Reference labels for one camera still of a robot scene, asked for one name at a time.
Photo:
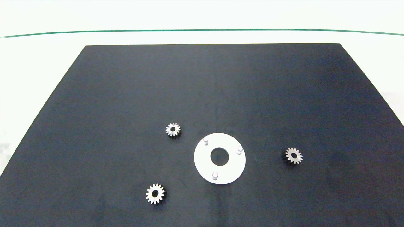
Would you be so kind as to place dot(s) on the small steel gear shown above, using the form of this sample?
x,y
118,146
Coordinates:
x,y
150,194
298,156
176,130

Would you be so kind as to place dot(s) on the round white plate with pins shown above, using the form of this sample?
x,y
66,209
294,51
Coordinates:
x,y
202,164

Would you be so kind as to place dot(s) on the dark table mat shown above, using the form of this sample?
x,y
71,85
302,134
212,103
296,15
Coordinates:
x,y
221,88

